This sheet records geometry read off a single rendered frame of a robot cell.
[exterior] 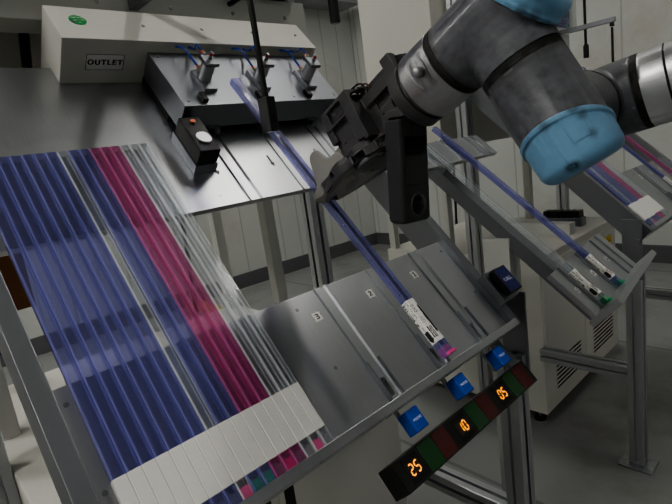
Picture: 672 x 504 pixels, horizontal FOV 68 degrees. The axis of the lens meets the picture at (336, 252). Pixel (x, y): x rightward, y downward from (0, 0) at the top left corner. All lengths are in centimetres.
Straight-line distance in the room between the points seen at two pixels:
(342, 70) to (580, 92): 480
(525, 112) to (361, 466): 88
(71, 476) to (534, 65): 54
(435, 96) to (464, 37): 6
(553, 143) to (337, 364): 39
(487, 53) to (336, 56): 475
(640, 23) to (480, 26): 351
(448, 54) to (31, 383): 50
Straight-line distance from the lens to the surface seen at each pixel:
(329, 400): 65
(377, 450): 119
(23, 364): 59
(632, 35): 398
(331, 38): 521
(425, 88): 51
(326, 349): 68
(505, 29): 47
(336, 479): 112
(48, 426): 56
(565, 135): 45
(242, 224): 435
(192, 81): 89
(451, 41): 49
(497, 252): 113
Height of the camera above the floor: 106
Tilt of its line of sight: 12 degrees down
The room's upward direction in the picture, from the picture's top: 8 degrees counter-clockwise
